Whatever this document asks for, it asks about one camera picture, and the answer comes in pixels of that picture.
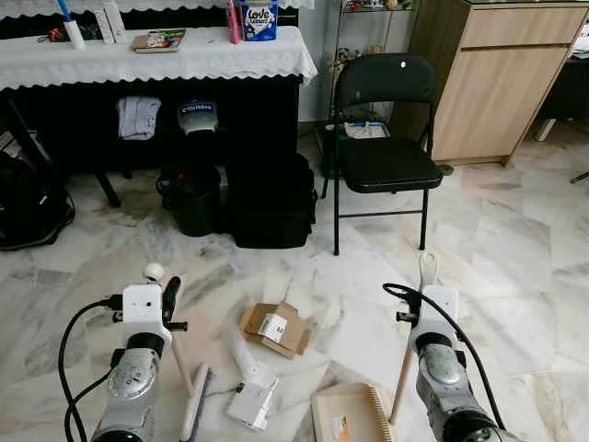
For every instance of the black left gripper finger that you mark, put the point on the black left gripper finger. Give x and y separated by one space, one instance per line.
171 295

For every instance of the wooden broom with white knob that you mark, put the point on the wooden broom with white knob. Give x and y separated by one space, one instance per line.
155 272

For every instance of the small white paper box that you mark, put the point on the small white paper box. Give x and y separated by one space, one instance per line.
250 405

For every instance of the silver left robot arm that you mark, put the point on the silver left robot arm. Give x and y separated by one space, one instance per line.
133 387

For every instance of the small black pedal bin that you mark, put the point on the small black pedal bin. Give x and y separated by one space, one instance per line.
193 198

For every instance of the crumpled brown cardboard piece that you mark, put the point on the crumpled brown cardboard piece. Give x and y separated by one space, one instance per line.
276 330

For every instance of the black soft suitcase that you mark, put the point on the black soft suitcase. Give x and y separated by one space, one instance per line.
271 203

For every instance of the black folding chair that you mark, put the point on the black folding chair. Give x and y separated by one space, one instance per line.
386 161

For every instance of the black backpack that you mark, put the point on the black backpack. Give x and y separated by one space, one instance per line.
28 203

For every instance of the grey bag with blue label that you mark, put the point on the grey bag with blue label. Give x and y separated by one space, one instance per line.
197 118

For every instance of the folded grey garment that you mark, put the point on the folded grey garment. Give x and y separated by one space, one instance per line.
138 118

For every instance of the white blue plastic bag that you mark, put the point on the white blue plastic bag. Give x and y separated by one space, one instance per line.
368 129

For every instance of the white lace tablecloth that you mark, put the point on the white lace tablecloth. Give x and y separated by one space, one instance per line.
156 60

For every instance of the light wood drawer cabinet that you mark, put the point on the light wood drawer cabinet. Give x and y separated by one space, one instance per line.
497 83

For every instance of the flat brown picture book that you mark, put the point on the flat brown picture book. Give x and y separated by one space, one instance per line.
158 40

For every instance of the dark desk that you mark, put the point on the dark desk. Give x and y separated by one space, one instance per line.
561 83

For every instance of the pink slim pack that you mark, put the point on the pink slim pack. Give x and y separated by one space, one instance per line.
234 23

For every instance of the white upright carton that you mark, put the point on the white upright carton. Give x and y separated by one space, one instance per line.
109 23

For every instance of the red black small tool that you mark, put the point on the red black small tool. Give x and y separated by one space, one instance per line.
55 33

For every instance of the blue white tissue pack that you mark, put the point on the blue white tissue pack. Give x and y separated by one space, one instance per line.
259 20

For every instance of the white lace shelf runner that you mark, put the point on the white lace shelf runner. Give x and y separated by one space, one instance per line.
156 5

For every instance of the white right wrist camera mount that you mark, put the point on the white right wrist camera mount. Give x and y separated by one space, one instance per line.
440 308

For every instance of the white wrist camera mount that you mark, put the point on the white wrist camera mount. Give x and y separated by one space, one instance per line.
440 308
145 304

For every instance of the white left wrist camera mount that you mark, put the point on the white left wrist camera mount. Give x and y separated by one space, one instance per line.
145 304

